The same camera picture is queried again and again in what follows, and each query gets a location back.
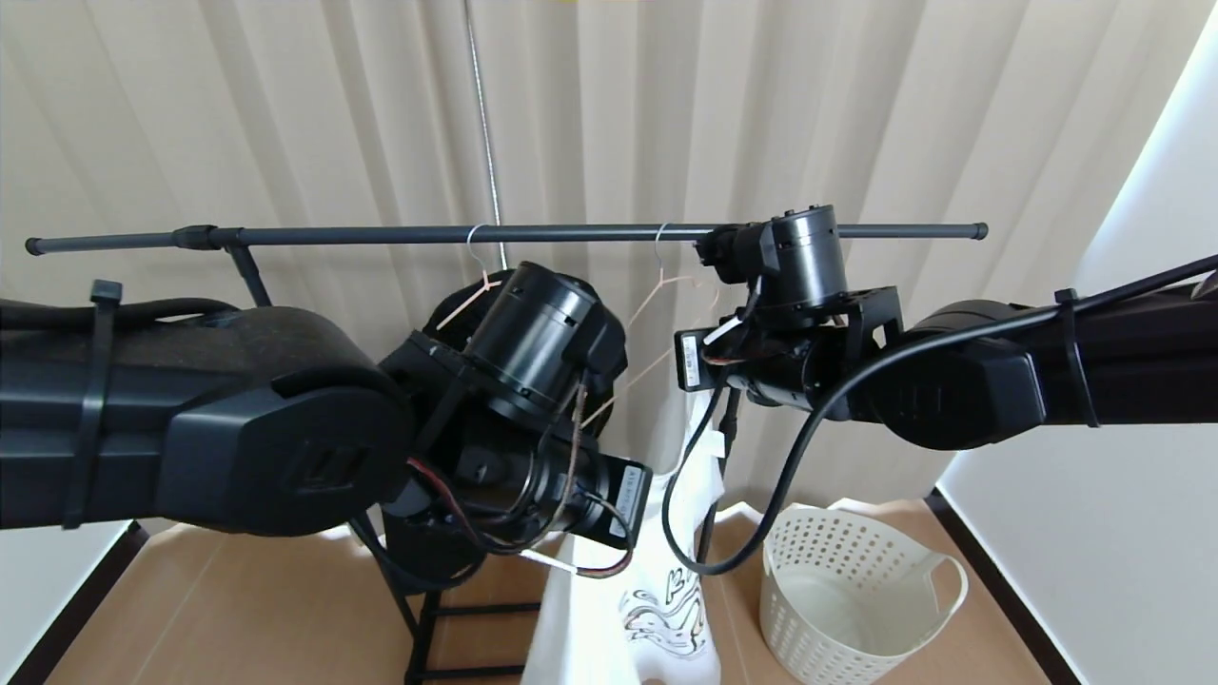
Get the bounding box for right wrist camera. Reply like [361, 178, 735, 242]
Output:
[693, 226, 764, 285]

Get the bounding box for black shorts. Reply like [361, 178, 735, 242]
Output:
[381, 281, 515, 598]

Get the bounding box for black clothes rack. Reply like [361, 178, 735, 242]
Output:
[26, 222, 989, 685]

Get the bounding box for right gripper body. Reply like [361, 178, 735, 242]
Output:
[675, 319, 850, 412]

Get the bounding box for black cable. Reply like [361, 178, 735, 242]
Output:
[347, 514, 488, 593]
[661, 252, 1218, 577]

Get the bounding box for white garment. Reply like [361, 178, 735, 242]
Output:
[521, 388, 729, 685]

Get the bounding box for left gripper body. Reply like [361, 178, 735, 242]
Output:
[447, 433, 655, 553]

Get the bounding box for beige curtain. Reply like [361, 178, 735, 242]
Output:
[0, 0, 1218, 534]

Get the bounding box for silver curtain wand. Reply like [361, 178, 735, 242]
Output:
[463, 0, 509, 273]

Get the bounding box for pink clothes hanger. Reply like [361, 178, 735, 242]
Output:
[580, 224, 721, 430]
[436, 224, 505, 333]

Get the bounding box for white laundry basket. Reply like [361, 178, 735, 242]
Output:
[759, 504, 970, 685]

